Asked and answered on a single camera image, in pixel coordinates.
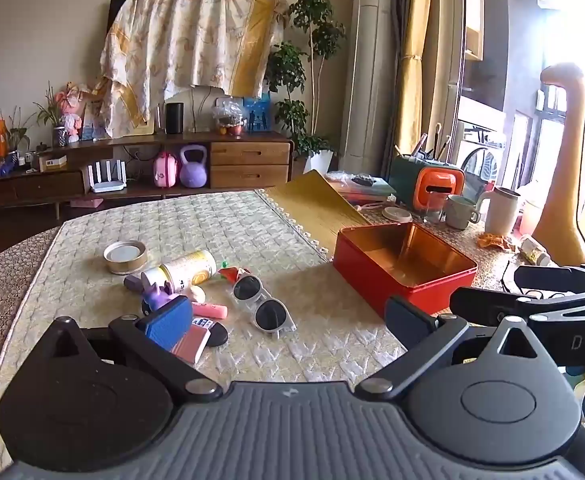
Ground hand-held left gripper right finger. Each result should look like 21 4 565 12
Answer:
355 296 542 403

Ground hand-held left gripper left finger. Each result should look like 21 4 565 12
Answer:
47 296 223 405

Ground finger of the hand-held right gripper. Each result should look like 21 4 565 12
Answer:
513 264 585 294
449 286 585 323

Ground purple spiky toy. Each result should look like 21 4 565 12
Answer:
142 282 183 312

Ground pink card box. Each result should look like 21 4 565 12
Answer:
172 324 210 366

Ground red tin box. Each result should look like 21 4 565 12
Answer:
332 222 478 320

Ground cream yellow bottle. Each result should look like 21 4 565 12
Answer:
141 250 218 296

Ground black round compact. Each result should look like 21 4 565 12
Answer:
207 317 229 347

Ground red green packet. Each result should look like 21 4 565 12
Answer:
217 260 253 286

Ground white sunglasses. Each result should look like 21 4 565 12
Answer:
231 275 298 333

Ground small pill bottle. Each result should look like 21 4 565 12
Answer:
519 235 552 267

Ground gold floral lace tablecloth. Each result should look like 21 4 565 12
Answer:
357 200 585 301

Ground orange snack wrapper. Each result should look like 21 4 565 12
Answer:
476 232 515 252

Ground white lidded jug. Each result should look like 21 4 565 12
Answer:
476 186 522 237

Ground pale green mug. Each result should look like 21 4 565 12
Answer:
445 195 482 231

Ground beige quilted table cover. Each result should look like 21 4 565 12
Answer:
0 190 408 476

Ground clear drinking glass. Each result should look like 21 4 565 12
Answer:
422 192 445 225

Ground yellow long-neck plush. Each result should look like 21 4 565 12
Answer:
531 62 585 266

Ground stack of books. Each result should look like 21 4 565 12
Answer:
325 170 398 206

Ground washing machine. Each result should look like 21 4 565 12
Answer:
459 125 505 186

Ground green orange desk organizer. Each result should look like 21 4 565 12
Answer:
388 155 465 211

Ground yellow table mat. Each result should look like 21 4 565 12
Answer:
265 170 373 263

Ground clear bag dark contents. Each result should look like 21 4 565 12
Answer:
327 170 388 193

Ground pink toy suitcase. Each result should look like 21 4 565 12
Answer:
152 151 182 188

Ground white router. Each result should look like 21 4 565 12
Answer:
86 159 127 194

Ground purple kettlebell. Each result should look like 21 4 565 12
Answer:
179 145 208 187

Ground wooden TV cabinet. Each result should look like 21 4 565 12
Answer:
0 131 293 221

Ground white plant pot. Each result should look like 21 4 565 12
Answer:
303 149 334 175

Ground black speaker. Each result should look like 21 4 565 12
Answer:
166 102 185 135

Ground clear bag of fruit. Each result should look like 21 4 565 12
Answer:
211 99 246 137

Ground small potted plant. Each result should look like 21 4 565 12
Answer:
32 82 70 148

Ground blue picture card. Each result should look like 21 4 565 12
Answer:
243 94 273 132

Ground pink doll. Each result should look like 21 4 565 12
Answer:
55 82 90 143

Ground tall covered air conditioner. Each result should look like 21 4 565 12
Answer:
339 0 403 158

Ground yellow curtain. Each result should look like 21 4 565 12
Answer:
395 0 465 166

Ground floral draped cloth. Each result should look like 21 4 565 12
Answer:
92 0 288 138

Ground black television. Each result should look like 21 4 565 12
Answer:
107 0 132 51

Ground tall green houseplant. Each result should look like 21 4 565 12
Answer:
265 0 347 161

